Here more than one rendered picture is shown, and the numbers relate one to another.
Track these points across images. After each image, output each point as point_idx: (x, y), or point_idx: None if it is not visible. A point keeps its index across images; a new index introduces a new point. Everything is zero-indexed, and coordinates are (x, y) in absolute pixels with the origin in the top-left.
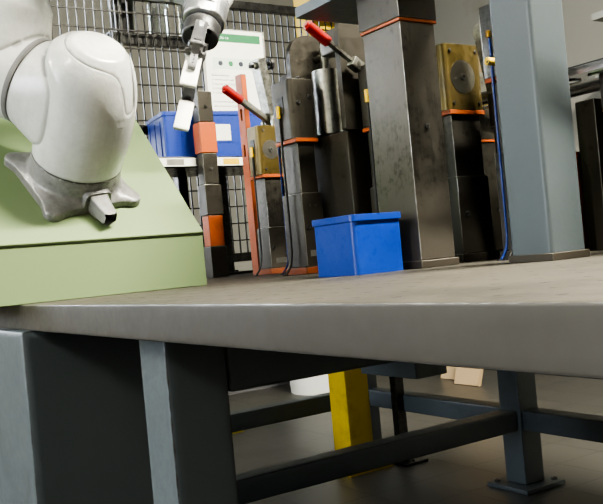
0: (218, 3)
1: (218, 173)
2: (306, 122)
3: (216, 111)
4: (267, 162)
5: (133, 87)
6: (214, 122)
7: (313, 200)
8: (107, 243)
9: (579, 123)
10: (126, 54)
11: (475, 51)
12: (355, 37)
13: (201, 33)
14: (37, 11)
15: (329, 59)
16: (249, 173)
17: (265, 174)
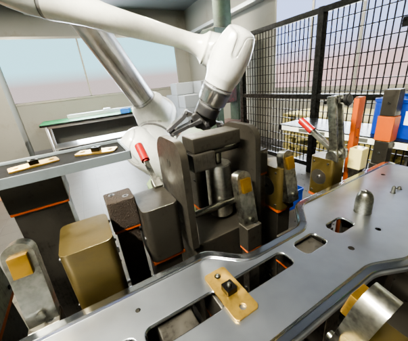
0: (204, 91)
1: (385, 157)
2: (194, 195)
3: None
4: (313, 184)
5: (133, 155)
6: (394, 117)
7: None
8: None
9: None
10: (126, 143)
11: (59, 260)
12: (164, 159)
13: (174, 122)
14: (137, 115)
15: (246, 146)
16: (342, 178)
17: (310, 191)
